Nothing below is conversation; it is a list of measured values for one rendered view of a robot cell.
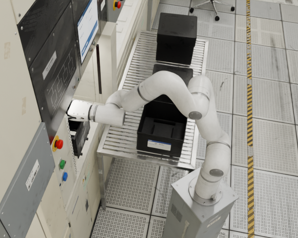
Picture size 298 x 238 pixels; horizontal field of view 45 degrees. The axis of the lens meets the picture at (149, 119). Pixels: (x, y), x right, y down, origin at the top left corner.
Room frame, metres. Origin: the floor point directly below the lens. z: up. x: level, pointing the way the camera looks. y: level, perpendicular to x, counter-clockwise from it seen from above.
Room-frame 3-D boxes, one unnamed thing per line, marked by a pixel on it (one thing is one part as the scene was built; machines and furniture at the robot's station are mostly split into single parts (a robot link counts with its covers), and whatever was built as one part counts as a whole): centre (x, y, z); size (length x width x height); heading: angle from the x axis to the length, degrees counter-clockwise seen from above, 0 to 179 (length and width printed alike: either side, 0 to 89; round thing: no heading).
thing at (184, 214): (1.05, -0.35, 0.38); 0.28 x 0.28 x 0.76; 39
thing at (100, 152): (1.86, -0.07, 0.38); 1.30 x 0.60 x 0.76; 174
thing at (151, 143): (1.41, -0.09, 0.85); 0.28 x 0.28 x 0.17; 83
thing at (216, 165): (1.02, -0.35, 1.07); 0.19 x 0.12 x 0.24; 173
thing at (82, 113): (1.13, 0.32, 1.25); 0.11 x 0.10 x 0.07; 84
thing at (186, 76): (1.85, -0.14, 0.83); 0.29 x 0.29 x 0.13; 86
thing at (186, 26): (2.28, -0.15, 0.89); 0.29 x 0.29 x 0.25; 87
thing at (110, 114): (1.12, 0.18, 1.25); 0.13 x 0.09 x 0.08; 84
